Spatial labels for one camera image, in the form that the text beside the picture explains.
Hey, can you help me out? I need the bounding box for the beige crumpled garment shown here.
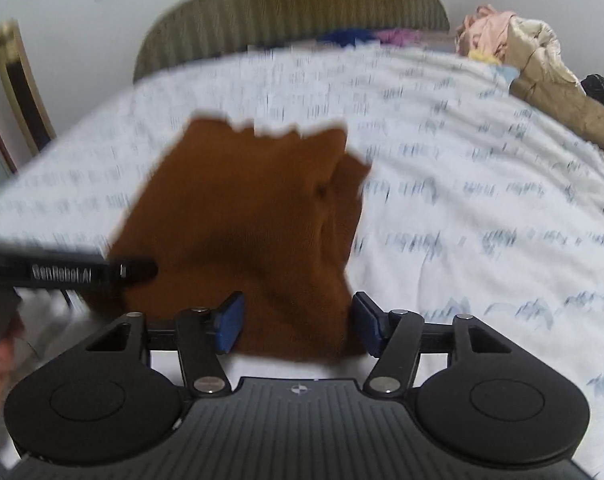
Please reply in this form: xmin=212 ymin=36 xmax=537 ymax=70
xmin=499 ymin=15 xmax=604 ymax=165

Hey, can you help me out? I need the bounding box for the gold tower fan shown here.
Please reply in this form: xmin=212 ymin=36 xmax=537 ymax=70
xmin=0 ymin=19 xmax=58 ymax=161

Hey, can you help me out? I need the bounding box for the white printed bedsheet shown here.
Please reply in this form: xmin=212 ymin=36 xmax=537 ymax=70
xmin=0 ymin=42 xmax=604 ymax=480

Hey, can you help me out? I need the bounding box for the beige ribbed headboard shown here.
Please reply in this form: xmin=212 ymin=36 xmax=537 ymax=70
xmin=133 ymin=0 xmax=451 ymax=83

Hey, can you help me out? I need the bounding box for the brown knitted cloth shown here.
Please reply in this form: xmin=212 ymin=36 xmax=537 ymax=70
xmin=84 ymin=116 xmax=375 ymax=365

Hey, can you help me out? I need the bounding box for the purple cloth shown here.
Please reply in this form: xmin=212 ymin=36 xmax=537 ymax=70
xmin=376 ymin=27 xmax=425 ymax=50

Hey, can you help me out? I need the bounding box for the pink cloth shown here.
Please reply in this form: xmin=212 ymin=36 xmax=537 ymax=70
xmin=454 ymin=4 xmax=517 ymax=58

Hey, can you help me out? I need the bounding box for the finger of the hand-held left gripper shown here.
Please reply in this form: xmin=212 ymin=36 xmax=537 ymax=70
xmin=106 ymin=257 xmax=159 ymax=287

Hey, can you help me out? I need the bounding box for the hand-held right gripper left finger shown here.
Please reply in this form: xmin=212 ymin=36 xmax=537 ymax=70
xmin=84 ymin=291 xmax=246 ymax=397

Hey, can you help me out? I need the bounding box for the blue cloth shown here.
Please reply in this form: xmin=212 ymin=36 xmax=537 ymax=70
xmin=318 ymin=28 xmax=379 ymax=47

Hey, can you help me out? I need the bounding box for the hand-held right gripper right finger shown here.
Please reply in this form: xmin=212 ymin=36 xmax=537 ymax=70
xmin=351 ymin=291 xmax=509 ymax=396

